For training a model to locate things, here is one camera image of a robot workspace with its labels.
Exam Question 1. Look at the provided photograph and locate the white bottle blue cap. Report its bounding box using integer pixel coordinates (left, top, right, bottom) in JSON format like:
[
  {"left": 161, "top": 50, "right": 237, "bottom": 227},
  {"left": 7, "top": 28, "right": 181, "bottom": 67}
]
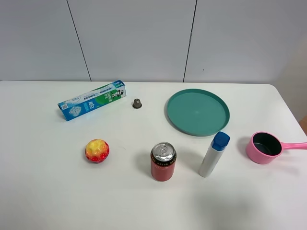
[{"left": 199, "top": 132, "right": 230, "bottom": 178}]

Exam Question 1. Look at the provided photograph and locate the small grey coffee capsule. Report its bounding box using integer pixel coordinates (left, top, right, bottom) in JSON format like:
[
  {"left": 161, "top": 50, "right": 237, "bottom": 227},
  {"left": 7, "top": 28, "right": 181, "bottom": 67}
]
[{"left": 132, "top": 98, "right": 142, "bottom": 109}]

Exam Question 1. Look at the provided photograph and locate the teal round plate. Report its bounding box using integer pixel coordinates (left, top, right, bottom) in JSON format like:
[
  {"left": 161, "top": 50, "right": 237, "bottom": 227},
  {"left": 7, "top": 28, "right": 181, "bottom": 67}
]
[{"left": 165, "top": 89, "right": 230, "bottom": 137}]

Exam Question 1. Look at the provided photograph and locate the red soda can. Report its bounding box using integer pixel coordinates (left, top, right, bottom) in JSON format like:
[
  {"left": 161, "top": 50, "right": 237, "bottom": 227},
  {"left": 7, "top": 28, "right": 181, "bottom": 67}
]
[{"left": 150, "top": 142, "right": 177, "bottom": 182}]

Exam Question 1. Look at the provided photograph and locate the red yellow bumpy ball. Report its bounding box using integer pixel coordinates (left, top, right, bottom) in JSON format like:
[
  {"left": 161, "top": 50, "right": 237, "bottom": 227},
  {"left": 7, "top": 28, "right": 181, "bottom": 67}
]
[{"left": 85, "top": 139, "right": 110, "bottom": 163}]

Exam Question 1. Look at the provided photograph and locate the blue green toothpaste box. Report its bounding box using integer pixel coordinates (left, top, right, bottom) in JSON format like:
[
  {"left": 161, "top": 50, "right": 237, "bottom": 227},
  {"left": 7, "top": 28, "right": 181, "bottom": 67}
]
[{"left": 58, "top": 80, "right": 126, "bottom": 121}]

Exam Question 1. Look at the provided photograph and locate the pink saucepan with handle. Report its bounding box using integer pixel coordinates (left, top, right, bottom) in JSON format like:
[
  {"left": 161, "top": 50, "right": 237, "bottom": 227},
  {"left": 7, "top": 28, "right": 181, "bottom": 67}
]
[{"left": 246, "top": 132, "right": 307, "bottom": 164}]

